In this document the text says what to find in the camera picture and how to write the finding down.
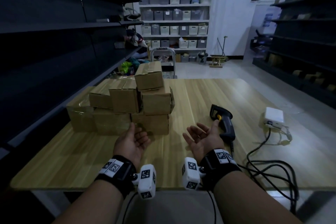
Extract dark shelving unit with boxes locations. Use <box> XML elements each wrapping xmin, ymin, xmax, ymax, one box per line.
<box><xmin>252</xmin><ymin>0</ymin><xmax>336</xmax><ymax>107</ymax></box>

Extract dark metal shelving unit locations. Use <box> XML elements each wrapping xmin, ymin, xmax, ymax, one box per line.
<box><xmin>0</xmin><ymin>0</ymin><xmax>145</xmax><ymax>161</ymax></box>

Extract pile of bags and shoes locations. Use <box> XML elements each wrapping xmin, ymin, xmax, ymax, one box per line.
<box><xmin>122</xmin><ymin>8</ymin><xmax>148</xmax><ymax>54</ymax></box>

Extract small wooden stool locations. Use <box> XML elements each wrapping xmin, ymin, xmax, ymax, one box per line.
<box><xmin>209</xmin><ymin>54</ymin><xmax>229</xmax><ymax>68</ymax></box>

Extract long-handled broom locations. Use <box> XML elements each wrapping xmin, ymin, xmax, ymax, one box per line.
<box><xmin>216</xmin><ymin>36</ymin><xmax>229</xmax><ymax>61</ymax></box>

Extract white power adapter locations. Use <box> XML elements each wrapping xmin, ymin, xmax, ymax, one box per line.
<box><xmin>264</xmin><ymin>107</ymin><xmax>285</xmax><ymax>129</ymax></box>

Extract person's left forearm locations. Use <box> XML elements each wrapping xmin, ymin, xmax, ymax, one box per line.
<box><xmin>51</xmin><ymin>178</ymin><xmax>126</xmax><ymax>224</ymax></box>

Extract thin black wrist camera cable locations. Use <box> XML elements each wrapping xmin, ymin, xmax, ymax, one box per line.
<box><xmin>121</xmin><ymin>192</ymin><xmax>137</xmax><ymax>224</ymax></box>
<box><xmin>207</xmin><ymin>190</ymin><xmax>217</xmax><ymax>224</ymax></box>

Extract white cable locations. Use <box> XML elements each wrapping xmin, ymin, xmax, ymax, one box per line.
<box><xmin>246</xmin><ymin>124</ymin><xmax>293</xmax><ymax>159</ymax></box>

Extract white shelving unit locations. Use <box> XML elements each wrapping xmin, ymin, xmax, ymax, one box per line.
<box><xmin>136</xmin><ymin>0</ymin><xmax>214</xmax><ymax>64</ymax></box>

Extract black barcode scanner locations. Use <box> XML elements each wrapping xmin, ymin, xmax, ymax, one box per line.
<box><xmin>209</xmin><ymin>104</ymin><xmax>236</xmax><ymax>142</ymax></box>

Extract person's left hand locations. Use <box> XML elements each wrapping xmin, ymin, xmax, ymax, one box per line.
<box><xmin>113</xmin><ymin>122</ymin><xmax>152</xmax><ymax>165</ymax></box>

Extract black cable bundle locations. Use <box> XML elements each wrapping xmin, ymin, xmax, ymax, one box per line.
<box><xmin>230</xmin><ymin>140</ymin><xmax>300</xmax><ymax>215</ymax></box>

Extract pile of green teal packets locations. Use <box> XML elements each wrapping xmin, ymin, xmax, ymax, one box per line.
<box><xmin>119</xmin><ymin>57</ymin><xmax>151</xmax><ymax>76</ymax></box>

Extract person's right forearm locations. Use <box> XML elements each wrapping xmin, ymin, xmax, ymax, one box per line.
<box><xmin>212</xmin><ymin>170</ymin><xmax>302</xmax><ymax>224</ymax></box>

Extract rows of grey white bins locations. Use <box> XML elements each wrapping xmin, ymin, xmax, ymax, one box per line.
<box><xmin>139</xmin><ymin>0</ymin><xmax>209</xmax><ymax>63</ymax></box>

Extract grey hand trolley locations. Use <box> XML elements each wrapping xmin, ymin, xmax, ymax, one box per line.
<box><xmin>150</xmin><ymin>48</ymin><xmax>178</xmax><ymax>79</ymax></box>

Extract stack of cardboard boxes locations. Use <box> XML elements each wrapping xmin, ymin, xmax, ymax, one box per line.
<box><xmin>66</xmin><ymin>61</ymin><xmax>176</xmax><ymax>136</ymax></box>

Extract black wristband with markers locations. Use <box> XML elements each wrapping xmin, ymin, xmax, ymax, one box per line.
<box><xmin>95</xmin><ymin>155</ymin><xmax>137</xmax><ymax>198</ymax></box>
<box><xmin>199</xmin><ymin>148</ymin><xmax>242</xmax><ymax>193</ymax></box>

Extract person's right hand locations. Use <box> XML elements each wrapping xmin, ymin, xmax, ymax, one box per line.
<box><xmin>182</xmin><ymin>120</ymin><xmax>226</xmax><ymax>161</ymax></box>

